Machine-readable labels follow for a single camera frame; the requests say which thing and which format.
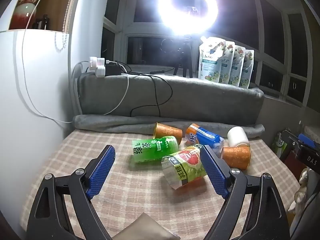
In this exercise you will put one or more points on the black power adapter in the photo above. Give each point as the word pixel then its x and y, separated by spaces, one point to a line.
pixel 113 70

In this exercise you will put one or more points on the white window frame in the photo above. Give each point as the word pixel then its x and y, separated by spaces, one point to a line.
pixel 130 27

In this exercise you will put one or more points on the wooden wall shelf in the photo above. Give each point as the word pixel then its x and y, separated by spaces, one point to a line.
pixel 57 5

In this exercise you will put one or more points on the white refill pouch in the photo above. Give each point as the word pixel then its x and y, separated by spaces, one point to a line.
pixel 247 72
pixel 228 65
pixel 210 60
pixel 237 70

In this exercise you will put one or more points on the black tripod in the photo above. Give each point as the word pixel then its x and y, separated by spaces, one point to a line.
pixel 186 62

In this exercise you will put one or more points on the dark bottle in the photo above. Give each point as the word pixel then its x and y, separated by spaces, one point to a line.
pixel 45 22

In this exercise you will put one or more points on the grey blanket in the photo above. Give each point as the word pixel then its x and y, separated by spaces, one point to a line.
pixel 200 100

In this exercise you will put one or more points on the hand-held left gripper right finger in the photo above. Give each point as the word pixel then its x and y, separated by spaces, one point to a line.
pixel 213 172

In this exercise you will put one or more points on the white plush toy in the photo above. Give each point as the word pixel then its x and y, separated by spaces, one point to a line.
pixel 301 190

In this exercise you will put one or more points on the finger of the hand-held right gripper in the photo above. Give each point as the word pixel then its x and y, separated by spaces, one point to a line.
pixel 307 141

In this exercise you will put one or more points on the tan cloth corner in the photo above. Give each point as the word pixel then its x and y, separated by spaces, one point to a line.
pixel 142 227

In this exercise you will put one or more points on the plaid bed sheet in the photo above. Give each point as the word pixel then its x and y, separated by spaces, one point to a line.
pixel 125 187

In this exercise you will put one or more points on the green packet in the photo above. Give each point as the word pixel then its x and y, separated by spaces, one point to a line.
pixel 277 143

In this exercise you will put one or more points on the white cup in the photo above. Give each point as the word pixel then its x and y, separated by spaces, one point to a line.
pixel 237 136

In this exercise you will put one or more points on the white charger plug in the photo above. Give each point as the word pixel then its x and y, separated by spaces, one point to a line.
pixel 100 72
pixel 95 62

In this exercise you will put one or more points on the red and white vase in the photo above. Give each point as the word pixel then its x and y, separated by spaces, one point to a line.
pixel 25 15

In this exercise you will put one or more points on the orange patterned cup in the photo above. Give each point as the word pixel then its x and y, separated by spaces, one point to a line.
pixel 167 131
pixel 236 156

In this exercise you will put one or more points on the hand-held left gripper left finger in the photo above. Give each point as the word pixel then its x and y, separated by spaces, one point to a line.
pixel 101 170

